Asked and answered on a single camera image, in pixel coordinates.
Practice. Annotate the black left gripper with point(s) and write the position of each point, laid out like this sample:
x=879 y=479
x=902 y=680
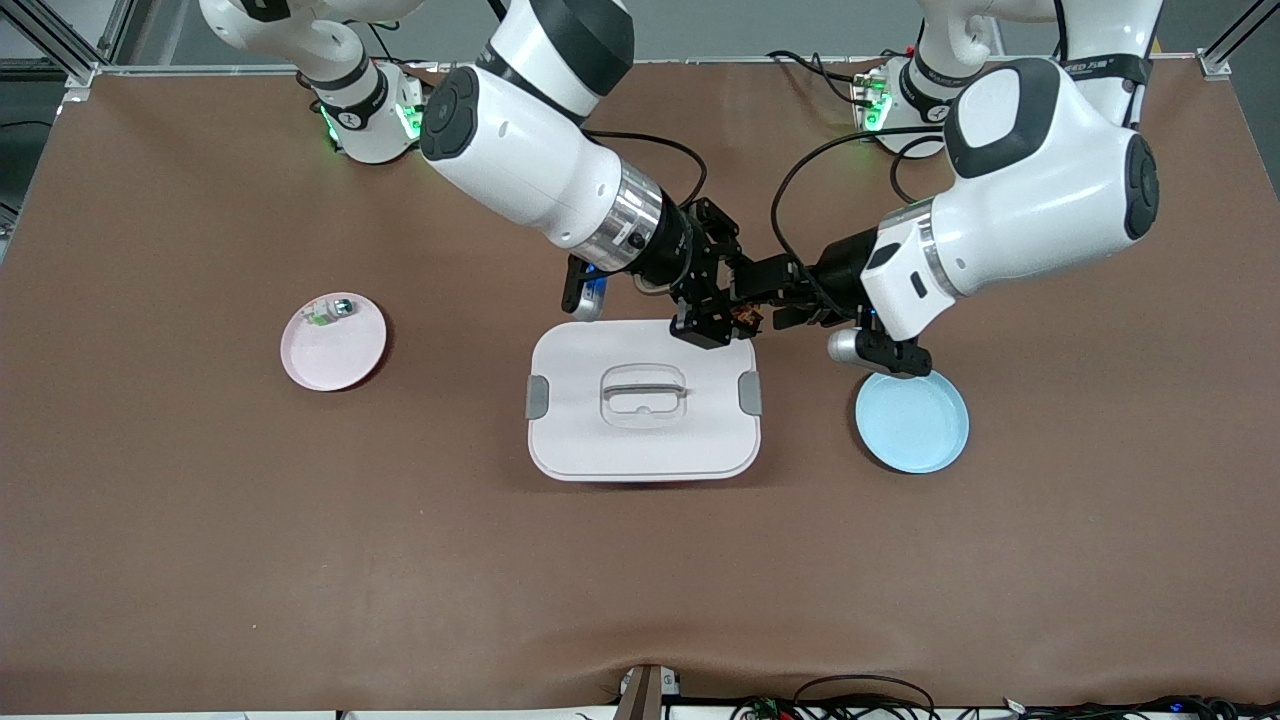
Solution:
x=838 y=266

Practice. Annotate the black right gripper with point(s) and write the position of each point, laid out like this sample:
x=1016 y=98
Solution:
x=672 y=249

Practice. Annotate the orange black push-button switch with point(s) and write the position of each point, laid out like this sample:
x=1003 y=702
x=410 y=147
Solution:
x=748 y=320

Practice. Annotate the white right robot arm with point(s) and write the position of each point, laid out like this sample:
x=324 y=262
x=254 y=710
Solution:
x=520 y=150

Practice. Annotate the white lidded storage box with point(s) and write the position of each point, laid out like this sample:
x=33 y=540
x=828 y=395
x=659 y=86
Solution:
x=640 y=440

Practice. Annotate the light blue round plate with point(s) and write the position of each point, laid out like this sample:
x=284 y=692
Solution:
x=910 y=425

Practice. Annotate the pink round plate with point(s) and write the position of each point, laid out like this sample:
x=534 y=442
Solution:
x=330 y=362

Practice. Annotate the small circuit board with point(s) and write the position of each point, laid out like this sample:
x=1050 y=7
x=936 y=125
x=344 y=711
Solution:
x=768 y=708

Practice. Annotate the silver table edge rail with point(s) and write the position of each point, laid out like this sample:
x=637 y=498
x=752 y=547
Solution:
x=700 y=60

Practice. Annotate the aluminium profile bracket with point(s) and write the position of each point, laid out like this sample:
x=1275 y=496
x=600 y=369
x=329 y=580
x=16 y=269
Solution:
x=648 y=695

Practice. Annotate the green clear push-button switch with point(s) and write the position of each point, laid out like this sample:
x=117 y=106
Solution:
x=322 y=316

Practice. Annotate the aluminium frame post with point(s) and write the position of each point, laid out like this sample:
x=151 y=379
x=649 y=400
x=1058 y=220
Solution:
x=1213 y=65
x=78 y=78

